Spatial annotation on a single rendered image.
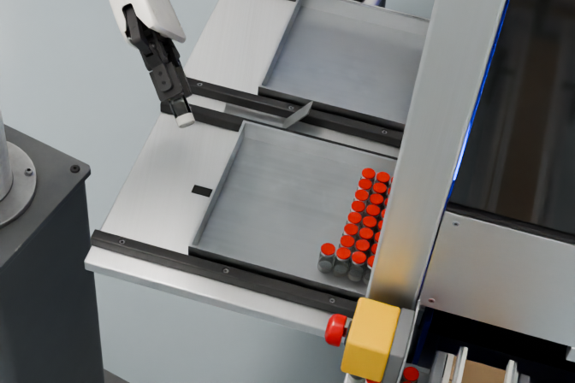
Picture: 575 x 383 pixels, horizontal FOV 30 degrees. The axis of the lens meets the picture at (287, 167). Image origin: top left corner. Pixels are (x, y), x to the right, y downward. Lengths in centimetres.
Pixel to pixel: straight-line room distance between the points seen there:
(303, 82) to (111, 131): 119
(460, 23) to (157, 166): 74
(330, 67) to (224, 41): 19
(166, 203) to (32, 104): 143
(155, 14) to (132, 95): 171
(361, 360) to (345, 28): 75
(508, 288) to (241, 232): 45
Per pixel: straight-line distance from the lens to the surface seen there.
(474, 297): 134
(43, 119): 296
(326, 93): 178
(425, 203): 122
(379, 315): 134
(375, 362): 133
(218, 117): 170
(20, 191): 166
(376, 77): 183
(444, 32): 105
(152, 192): 163
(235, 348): 250
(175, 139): 170
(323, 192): 164
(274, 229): 159
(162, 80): 130
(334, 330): 134
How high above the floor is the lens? 213
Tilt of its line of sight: 49 degrees down
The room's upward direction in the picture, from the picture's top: 7 degrees clockwise
